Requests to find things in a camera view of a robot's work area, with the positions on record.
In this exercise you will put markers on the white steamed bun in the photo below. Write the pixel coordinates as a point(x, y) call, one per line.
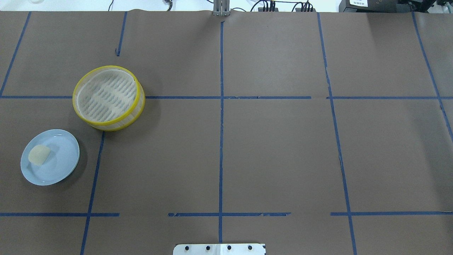
point(39, 154)

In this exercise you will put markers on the yellow plastic steamer basket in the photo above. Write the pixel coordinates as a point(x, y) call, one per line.
point(109, 98)

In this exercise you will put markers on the brown paper table cover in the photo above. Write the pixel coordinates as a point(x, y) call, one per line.
point(312, 133)

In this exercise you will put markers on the black box device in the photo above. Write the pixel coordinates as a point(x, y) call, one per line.
point(364, 6)

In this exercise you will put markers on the aluminium frame post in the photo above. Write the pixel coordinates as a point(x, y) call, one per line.
point(221, 8)

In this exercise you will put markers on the white pedestal base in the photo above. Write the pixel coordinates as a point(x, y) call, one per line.
point(220, 249)

